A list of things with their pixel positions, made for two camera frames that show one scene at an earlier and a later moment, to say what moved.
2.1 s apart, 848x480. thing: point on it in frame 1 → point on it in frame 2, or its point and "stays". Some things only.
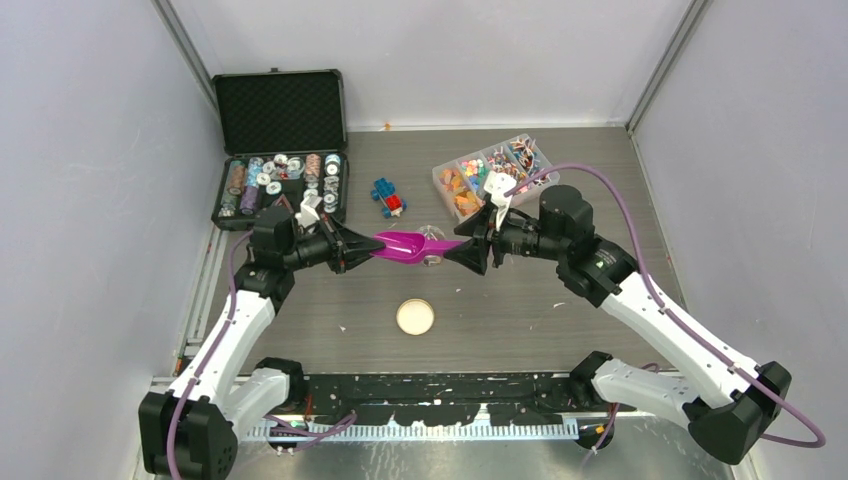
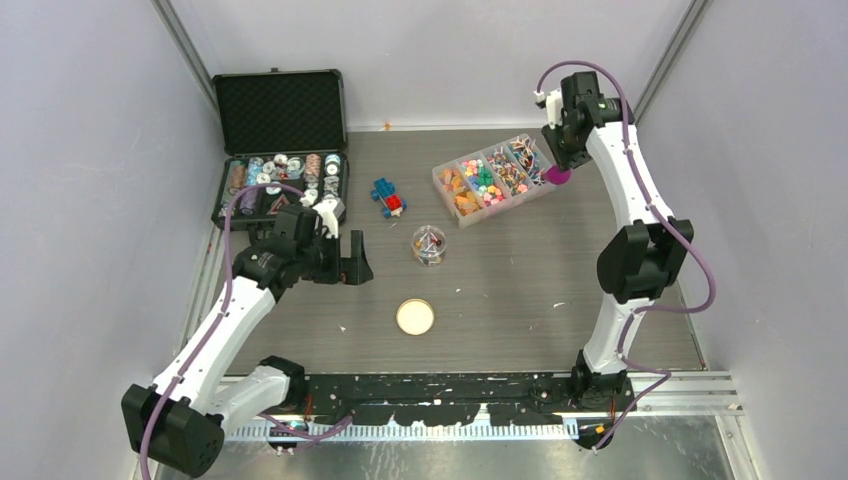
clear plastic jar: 432,233 stays
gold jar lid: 415,316 stays
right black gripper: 469,255 → 564,160
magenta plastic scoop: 410,247 → 556,175
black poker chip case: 278,133 stays
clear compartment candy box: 462,181 stays
